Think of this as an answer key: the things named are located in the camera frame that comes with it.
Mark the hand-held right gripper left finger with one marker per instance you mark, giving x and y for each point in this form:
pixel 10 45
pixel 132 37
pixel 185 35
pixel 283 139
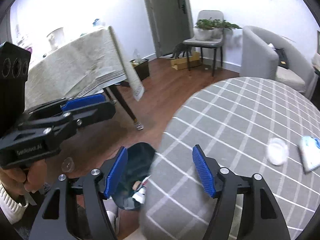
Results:
pixel 116 172

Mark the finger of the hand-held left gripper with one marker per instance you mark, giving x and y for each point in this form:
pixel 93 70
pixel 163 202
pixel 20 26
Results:
pixel 82 102
pixel 100 112

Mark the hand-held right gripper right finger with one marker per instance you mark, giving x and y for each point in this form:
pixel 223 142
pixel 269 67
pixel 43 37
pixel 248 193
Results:
pixel 203 172

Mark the dark trash bin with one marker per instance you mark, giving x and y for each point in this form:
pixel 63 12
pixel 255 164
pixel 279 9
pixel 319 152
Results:
pixel 140 155

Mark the person's left forearm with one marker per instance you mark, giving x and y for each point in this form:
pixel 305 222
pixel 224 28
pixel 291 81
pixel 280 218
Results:
pixel 10 200

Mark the person's left hand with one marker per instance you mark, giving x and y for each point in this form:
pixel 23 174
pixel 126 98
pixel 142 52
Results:
pixel 15 175

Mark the table with beige tablecloth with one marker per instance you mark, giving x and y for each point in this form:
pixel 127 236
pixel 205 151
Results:
pixel 75 62

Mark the round floor drain cover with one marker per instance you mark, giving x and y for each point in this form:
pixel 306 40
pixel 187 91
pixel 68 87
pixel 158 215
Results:
pixel 68 165

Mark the dark floor box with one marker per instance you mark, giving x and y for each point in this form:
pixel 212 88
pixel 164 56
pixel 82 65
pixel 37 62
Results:
pixel 141 70

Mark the white kettle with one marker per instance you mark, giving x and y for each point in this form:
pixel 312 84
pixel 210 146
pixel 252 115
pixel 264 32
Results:
pixel 55 38

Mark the clear plastic bottle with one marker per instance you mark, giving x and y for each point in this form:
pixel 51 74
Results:
pixel 136 55

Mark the clear plastic cup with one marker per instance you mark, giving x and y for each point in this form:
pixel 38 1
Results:
pixel 277 152

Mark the white plastic bag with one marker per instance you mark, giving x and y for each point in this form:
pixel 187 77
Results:
pixel 97 22

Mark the cardboard box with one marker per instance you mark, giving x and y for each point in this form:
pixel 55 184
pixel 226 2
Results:
pixel 186 62

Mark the grey cat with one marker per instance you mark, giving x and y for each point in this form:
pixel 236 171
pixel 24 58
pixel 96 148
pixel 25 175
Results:
pixel 181 50

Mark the blue white tissue packet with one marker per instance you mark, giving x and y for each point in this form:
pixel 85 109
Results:
pixel 310 157

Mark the grey door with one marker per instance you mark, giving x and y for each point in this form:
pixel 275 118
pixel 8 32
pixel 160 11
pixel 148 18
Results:
pixel 165 17

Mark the potted green plant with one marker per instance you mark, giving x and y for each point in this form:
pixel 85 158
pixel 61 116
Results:
pixel 203 33

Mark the grey armchair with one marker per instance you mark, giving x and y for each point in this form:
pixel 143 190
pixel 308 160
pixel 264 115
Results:
pixel 257 52

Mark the black bag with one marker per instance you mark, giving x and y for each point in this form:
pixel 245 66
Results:
pixel 282 57

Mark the grey dining chair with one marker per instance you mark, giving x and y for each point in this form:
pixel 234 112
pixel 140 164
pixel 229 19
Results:
pixel 210 17

